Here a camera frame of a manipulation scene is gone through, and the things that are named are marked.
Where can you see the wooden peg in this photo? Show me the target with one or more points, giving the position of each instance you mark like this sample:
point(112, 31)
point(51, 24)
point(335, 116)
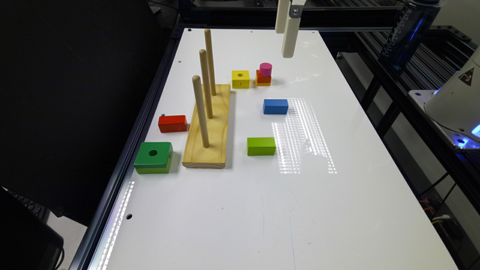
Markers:
point(206, 83)
point(200, 108)
point(210, 60)

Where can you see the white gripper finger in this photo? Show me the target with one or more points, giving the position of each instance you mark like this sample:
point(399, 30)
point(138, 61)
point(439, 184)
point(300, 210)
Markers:
point(282, 13)
point(292, 24)

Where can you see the rear wooden peg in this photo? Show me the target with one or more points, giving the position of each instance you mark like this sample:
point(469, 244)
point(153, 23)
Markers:
point(210, 60)

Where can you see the dark green block with hole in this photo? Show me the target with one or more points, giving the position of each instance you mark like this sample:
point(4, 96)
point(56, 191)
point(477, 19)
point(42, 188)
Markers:
point(154, 155)

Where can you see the middle wooden peg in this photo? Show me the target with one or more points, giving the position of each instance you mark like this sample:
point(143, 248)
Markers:
point(206, 83)

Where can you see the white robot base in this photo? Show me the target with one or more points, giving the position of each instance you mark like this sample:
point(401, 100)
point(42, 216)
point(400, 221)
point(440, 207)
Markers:
point(454, 107)

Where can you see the black keyboard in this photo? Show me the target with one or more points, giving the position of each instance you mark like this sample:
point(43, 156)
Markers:
point(37, 209)

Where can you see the front wooden peg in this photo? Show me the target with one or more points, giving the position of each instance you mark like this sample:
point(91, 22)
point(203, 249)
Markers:
point(200, 108)

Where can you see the black aluminium table frame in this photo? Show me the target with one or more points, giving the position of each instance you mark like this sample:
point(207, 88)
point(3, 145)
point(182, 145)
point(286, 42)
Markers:
point(356, 26)

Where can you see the yellow block with hole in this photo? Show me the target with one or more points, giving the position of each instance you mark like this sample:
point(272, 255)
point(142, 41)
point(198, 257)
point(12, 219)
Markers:
point(241, 79)

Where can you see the blue rectangular block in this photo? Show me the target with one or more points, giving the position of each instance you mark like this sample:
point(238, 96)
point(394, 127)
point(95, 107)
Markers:
point(275, 106)

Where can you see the red rectangular block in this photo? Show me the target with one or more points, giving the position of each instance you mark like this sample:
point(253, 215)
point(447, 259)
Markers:
point(172, 123)

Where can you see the orange square block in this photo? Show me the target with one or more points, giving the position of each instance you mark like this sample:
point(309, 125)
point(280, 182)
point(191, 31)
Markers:
point(258, 74)

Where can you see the pink cylinder block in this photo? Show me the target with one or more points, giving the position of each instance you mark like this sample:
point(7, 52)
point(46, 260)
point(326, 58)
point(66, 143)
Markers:
point(265, 69)

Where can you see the light green rectangular block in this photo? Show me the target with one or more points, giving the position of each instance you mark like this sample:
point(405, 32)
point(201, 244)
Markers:
point(261, 146)

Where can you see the small yellow block under orange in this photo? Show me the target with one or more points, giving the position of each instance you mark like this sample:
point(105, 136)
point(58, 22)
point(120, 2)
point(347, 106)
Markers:
point(263, 81)

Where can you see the wooden peg base board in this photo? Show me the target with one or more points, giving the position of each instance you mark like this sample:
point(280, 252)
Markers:
point(214, 157)

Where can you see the black monitor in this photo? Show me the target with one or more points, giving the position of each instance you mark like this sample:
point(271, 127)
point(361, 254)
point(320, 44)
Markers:
point(74, 75)

